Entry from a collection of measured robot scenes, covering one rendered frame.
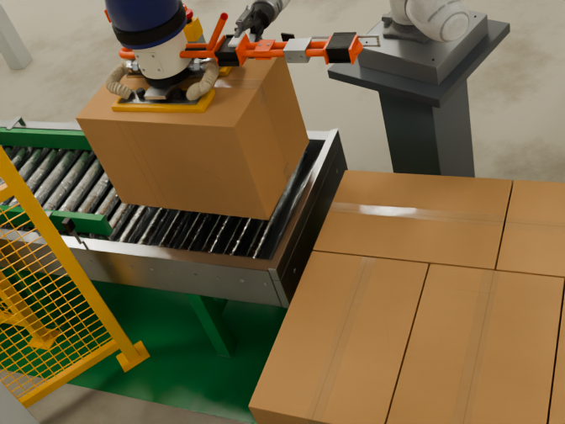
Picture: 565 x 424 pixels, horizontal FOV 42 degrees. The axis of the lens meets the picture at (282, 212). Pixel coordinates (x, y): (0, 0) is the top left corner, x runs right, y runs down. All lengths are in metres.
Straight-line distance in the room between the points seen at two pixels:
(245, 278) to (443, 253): 0.65
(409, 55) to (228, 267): 0.99
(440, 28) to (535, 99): 1.37
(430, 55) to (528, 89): 1.25
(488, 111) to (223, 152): 1.81
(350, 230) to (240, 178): 0.43
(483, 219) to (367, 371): 0.66
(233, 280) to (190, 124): 0.58
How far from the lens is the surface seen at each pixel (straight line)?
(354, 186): 2.64
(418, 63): 2.66
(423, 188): 2.58
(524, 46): 4.16
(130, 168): 2.55
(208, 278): 2.54
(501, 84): 3.90
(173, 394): 2.96
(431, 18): 2.51
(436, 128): 2.92
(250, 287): 2.48
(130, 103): 2.41
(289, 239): 2.43
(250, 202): 2.38
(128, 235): 2.80
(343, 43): 2.09
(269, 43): 2.21
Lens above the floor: 2.32
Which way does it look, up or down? 43 degrees down
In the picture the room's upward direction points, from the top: 19 degrees counter-clockwise
